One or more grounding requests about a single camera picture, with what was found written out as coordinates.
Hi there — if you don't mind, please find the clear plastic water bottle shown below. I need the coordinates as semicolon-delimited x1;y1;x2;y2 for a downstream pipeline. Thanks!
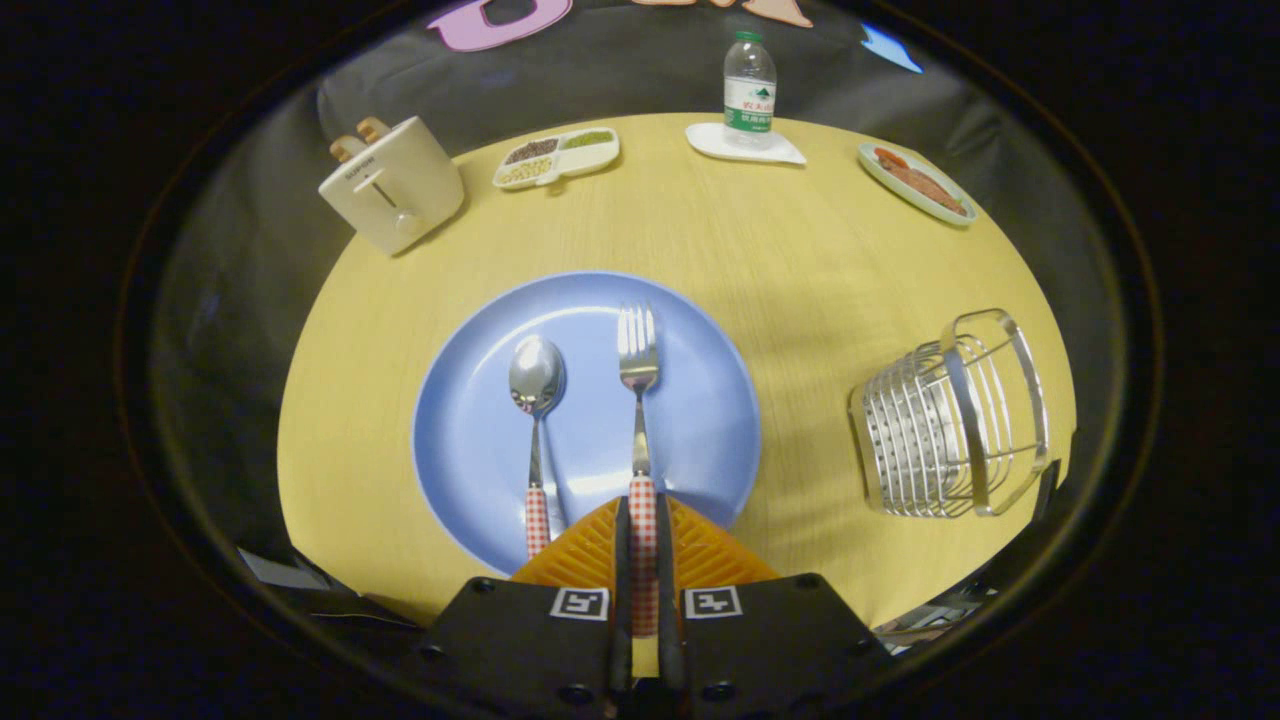
723;30;778;151

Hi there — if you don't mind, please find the fork with checkered handle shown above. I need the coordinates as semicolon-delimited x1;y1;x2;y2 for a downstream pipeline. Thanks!
617;304;661;638

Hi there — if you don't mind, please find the silver wire basket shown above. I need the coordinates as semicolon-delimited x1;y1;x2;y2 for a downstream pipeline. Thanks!
849;308;1050;519

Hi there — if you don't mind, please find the cream toaster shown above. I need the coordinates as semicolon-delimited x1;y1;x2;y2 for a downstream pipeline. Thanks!
318;115;466;257

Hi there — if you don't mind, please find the spoon with checkered handle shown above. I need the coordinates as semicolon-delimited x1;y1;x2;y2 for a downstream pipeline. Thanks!
508;335;567;561

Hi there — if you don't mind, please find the white flat dish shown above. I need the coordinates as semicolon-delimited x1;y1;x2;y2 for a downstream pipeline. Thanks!
685;122;807;166

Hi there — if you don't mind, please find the blue round plate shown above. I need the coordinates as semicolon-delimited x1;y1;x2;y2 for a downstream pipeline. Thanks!
413;271;762;576

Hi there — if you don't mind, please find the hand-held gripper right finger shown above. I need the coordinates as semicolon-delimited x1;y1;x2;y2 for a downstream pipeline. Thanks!
656;494;891;720

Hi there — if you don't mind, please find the white divided snack tray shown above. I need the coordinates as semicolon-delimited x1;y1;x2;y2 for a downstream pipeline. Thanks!
492;128;621;191

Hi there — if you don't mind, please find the green-rimmed plate with food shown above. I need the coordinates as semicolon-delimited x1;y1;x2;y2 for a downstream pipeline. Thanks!
857;142;978;227

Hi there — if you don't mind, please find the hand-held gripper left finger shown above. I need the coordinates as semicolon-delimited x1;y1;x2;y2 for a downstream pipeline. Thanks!
418;496;634;720

